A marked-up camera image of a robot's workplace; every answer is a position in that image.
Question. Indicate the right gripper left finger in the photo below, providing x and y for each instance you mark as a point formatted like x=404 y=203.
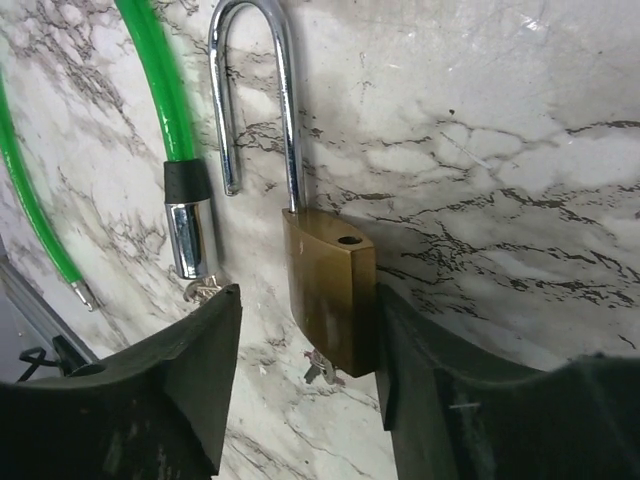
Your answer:
x=156 y=410

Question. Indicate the brass padlock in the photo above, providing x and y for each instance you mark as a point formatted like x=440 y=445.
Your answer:
x=331 y=264

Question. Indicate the silver padlock keys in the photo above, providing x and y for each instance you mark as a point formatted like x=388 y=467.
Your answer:
x=320 y=366

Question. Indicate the aluminium frame rail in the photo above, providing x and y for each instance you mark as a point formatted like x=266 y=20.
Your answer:
x=41 y=319

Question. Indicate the small silver key bunch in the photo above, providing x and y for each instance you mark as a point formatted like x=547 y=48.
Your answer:
x=201 y=290

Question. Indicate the green cable lock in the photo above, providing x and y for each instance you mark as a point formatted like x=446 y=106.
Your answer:
x=188 y=193

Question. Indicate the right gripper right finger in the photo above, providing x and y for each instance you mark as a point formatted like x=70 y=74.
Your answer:
x=457 y=411

